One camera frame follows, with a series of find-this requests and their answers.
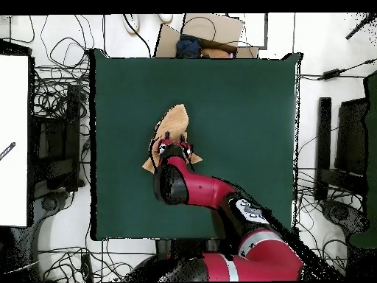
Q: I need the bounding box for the orange terry towel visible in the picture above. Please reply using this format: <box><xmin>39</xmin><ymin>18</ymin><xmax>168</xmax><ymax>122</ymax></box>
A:
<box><xmin>141</xmin><ymin>103</ymin><xmax>203</xmax><ymax>174</ymax></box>

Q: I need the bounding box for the dark green table cloth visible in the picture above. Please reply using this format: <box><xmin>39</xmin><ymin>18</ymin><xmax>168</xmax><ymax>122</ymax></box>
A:
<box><xmin>88</xmin><ymin>48</ymin><xmax>304</xmax><ymax>241</ymax></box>

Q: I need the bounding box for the orange garment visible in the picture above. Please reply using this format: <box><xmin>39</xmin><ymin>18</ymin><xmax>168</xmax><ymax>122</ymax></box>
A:
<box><xmin>200</xmin><ymin>47</ymin><xmax>232</xmax><ymax>59</ymax></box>

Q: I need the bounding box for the dark blue garment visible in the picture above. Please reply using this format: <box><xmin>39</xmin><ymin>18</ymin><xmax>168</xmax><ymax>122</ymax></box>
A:
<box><xmin>175</xmin><ymin>34</ymin><xmax>202</xmax><ymax>59</ymax></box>

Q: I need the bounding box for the black equipment stand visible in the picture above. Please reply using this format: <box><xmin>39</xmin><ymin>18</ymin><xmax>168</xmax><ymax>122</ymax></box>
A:
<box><xmin>29</xmin><ymin>83</ymin><xmax>86</xmax><ymax>192</ymax></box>

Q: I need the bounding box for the brown cardboard box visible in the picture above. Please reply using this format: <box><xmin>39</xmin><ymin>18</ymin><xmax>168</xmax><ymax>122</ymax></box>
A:
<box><xmin>154</xmin><ymin>13</ymin><xmax>260</xmax><ymax>59</ymax></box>

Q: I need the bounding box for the black upright bar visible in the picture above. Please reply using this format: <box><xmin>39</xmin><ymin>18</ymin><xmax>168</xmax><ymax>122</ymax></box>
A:
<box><xmin>314</xmin><ymin>97</ymin><xmax>332</xmax><ymax>201</ymax></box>

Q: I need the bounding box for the white board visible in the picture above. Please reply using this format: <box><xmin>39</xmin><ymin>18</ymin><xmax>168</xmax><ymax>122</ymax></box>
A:
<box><xmin>0</xmin><ymin>55</ymin><xmax>29</xmax><ymax>227</ymax></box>

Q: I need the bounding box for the black marker pen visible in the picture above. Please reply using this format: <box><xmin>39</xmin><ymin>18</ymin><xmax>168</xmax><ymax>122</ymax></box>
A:
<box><xmin>0</xmin><ymin>141</ymin><xmax>16</xmax><ymax>161</ymax></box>

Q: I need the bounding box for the black power adapter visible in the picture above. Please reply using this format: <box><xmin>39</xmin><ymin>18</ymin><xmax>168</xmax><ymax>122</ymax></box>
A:
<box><xmin>322</xmin><ymin>68</ymin><xmax>342</xmax><ymax>80</ymax></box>

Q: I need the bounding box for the black tripod leg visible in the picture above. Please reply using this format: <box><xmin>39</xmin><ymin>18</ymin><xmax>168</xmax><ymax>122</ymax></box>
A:
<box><xmin>345</xmin><ymin>13</ymin><xmax>377</xmax><ymax>41</ymax></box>

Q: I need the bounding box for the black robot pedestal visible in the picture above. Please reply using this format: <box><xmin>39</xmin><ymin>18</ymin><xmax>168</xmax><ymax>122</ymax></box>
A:
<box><xmin>155</xmin><ymin>239</ymin><xmax>230</xmax><ymax>260</ymax></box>

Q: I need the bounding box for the black cable tangle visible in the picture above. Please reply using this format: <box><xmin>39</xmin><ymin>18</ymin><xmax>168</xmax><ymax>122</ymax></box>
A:
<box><xmin>295</xmin><ymin>164</ymin><xmax>364</xmax><ymax>207</ymax></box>
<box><xmin>38</xmin><ymin>223</ymin><xmax>136</xmax><ymax>282</ymax></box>
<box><xmin>30</xmin><ymin>14</ymin><xmax>95</xmax><ymax>119</ymax></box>

